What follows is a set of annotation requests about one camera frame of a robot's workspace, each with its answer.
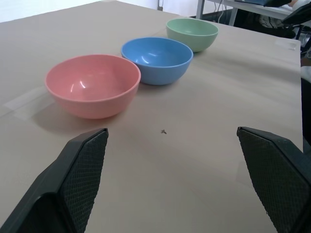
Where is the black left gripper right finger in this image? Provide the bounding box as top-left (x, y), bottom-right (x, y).
top-left (236, 126), bottom-right (311, 233)

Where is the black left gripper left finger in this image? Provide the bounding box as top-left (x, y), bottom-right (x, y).
top-left (0, 128), bottom-right (109, 233)

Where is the pink plastic bowl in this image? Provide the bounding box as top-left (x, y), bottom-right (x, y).
top-left (45, 54), bottom-right (141, 119)

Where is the clear tape strip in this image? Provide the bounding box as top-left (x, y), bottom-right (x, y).
top-left (3, 87), bottom-right (53, 120)

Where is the blue plastic bowl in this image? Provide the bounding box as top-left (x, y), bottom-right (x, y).
top-left (121, 36), bottom-right (194, 86)

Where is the green plastic bowl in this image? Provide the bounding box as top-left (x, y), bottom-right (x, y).
top-left (166, 18), bottom-right (219, 53)

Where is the white desk with metal legs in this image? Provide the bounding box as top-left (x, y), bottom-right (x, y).
top-left (195, 0), bottom-right (299, 27)

